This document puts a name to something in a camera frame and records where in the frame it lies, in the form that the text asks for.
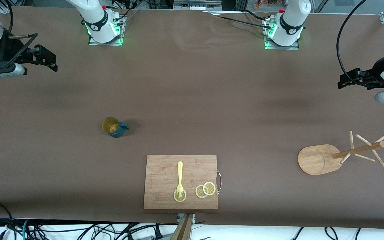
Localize teal mug yellow inside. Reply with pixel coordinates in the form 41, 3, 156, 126
102, 117, 130, 138

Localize wooden mug rack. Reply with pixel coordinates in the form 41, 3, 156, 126
298, 131, 384, 176

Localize brown table cover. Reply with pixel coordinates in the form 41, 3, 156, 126
0, 6, 384, 230

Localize grey power strip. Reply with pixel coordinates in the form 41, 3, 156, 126
174, 0, 222, 10

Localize wooden cutting board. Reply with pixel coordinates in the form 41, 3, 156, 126
144, 155, 222, 210

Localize yellow plastic fork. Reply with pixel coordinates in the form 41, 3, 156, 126
177, 161, 184, 199

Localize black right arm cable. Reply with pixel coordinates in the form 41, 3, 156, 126
0, 0, 39, 69

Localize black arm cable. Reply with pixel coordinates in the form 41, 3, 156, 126
336, 0, 384, 88
0, 0, 39, 69

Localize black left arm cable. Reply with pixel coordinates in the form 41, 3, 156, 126
336, 0, 384, 88

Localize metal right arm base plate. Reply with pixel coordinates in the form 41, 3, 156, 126
89, 15, 123, 46

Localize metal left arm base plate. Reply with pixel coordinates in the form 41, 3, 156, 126
264, 18, 300, 50

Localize black base cable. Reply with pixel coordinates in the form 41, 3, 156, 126
216, 15, 273, 29

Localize metal clamp bracket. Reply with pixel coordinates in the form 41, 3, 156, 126
177, 213, 196, 224

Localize black power plug cable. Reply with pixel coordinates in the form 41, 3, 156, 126
125, 224, 164, 240

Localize wooden camera post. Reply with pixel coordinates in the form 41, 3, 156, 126
170, 213, 193, 240

